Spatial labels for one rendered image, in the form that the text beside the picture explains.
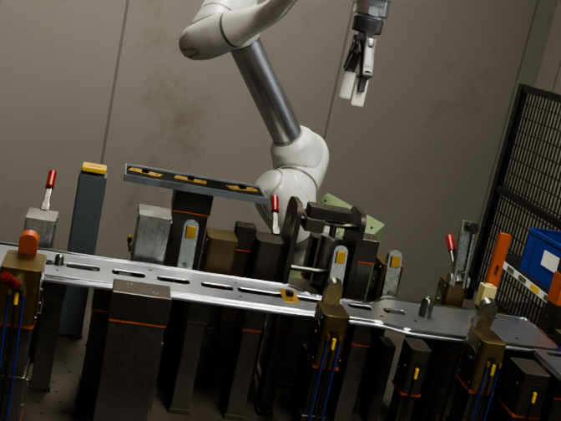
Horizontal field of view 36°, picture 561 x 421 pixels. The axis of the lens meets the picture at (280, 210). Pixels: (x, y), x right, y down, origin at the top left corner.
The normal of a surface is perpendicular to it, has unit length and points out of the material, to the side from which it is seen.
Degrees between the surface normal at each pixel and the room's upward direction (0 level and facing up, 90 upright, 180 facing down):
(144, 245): 90
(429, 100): 90
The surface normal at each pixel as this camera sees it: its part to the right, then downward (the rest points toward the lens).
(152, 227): 0.16, 0.26
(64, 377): 0.20, -0.95
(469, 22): 0.40, 0.29
